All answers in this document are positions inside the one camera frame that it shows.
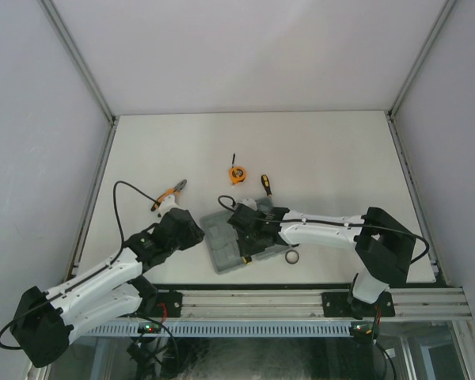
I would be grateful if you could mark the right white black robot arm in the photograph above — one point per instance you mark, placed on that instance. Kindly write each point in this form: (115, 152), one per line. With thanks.
(384, 246)

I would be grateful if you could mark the right aluminium frame post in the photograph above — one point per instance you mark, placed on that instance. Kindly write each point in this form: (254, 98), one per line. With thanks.
(433, 35)

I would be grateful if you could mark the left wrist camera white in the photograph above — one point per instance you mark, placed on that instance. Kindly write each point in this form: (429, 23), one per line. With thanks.
(167, 204)

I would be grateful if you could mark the aluminium frame post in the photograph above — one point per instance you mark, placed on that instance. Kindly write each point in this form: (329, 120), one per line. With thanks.
(433, 35)
(54, 17)

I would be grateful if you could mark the orange black pliers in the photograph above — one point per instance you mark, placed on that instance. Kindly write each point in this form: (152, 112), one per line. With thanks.
(176, 190)

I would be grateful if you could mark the left aluminium frame post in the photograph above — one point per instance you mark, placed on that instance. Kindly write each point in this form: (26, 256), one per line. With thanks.
(54, 17)

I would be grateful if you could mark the blue slotted cable duct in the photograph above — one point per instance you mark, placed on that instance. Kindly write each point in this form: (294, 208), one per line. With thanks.
(216, 329)

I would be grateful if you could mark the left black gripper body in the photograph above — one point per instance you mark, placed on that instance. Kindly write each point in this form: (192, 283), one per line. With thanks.
(190, 237)

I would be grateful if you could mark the grey plastic tool case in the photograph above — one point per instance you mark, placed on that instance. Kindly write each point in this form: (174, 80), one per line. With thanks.
(221, 237)

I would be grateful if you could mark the orange tape measure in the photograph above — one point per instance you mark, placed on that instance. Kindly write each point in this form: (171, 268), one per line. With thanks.
(237, 175)

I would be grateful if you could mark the black tape roll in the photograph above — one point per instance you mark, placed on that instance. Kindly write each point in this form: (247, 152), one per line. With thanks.
(292, 257)

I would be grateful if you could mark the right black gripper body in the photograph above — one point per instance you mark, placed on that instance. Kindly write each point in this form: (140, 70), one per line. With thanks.
(248, 244)

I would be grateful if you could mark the aluminium front rail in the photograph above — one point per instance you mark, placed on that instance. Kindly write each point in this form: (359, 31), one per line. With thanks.
(408, 304)

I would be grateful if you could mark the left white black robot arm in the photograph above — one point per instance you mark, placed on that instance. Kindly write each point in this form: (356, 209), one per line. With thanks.
(46, 323)

